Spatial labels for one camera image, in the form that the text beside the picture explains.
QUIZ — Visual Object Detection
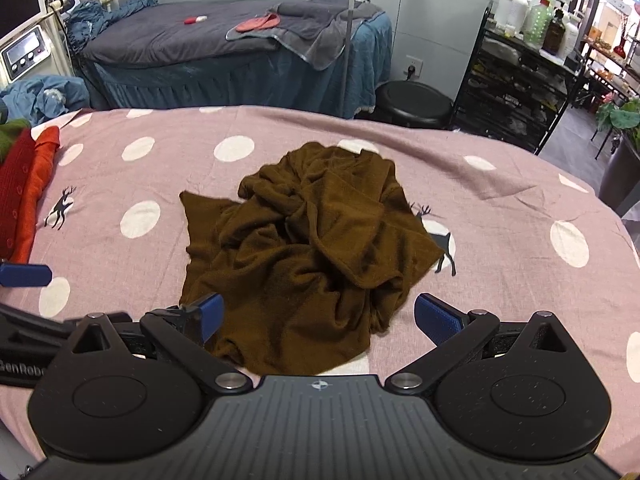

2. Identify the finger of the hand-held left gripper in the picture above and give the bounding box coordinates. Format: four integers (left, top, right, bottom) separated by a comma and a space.
0, 302, 134, 342
0, 261, 54, 289

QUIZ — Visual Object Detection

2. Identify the pink polka dot bed sheet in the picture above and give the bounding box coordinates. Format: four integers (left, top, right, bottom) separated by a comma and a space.
0, 104, 640, 480

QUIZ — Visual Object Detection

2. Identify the red knit cardigan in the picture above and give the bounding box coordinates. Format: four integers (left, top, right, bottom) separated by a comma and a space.
0, 127, 40, 262

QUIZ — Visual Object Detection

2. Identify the grey towel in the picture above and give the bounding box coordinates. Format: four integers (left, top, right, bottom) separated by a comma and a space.
225, 0, 387, 74

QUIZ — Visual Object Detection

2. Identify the green leafy plant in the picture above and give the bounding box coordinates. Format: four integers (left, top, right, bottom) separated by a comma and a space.
594, 96, 640, 147

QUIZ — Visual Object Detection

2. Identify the coral red cloth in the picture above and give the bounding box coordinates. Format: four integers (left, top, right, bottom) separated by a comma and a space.
235, 13, 281, 34

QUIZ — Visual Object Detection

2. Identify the dark planter pot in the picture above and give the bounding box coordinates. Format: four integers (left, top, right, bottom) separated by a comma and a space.
597, 134, 640, 217

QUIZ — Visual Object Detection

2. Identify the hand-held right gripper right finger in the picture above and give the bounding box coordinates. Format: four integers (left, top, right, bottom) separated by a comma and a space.
386, 293, 594, 394

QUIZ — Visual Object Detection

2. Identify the black round stool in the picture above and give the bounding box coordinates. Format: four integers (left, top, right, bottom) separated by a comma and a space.
374, 80, 454, 131

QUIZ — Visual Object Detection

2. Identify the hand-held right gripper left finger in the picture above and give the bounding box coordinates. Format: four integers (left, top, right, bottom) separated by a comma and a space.
54, 292, 254, 394

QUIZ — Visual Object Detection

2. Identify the metal pole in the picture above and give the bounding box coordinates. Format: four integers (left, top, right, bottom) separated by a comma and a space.
339, 0, 362, 121

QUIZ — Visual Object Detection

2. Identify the orange garment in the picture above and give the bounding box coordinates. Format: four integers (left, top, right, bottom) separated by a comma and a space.
9, 126, 61, 266

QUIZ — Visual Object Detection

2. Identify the massage bed with blue skirt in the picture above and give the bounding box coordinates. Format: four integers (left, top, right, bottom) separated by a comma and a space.
74, 0, 394, 122

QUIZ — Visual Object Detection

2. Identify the crumpled blue cloth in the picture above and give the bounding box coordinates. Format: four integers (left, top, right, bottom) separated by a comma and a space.
0, 74, 92, 127

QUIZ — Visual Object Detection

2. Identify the black shelf trolley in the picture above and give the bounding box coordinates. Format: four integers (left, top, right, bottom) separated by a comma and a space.
449, 1, 587, 157

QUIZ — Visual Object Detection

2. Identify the white beauty machine with screen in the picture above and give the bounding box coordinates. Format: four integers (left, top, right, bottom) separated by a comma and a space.
0, 0, 77, 92

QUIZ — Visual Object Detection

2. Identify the cluster of toiletry bottles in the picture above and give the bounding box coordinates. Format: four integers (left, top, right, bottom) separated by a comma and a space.
492, 0, 586, 60

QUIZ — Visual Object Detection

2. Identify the display shelf with ornaments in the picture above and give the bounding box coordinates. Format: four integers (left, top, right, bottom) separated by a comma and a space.
575, 7, 640, 113

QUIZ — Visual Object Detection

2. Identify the green knit garment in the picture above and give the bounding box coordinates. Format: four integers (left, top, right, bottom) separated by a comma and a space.
0, 117, 32, 164

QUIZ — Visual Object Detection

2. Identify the brown knit sweater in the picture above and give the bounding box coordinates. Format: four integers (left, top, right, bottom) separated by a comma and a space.
178, 141, 447, 377

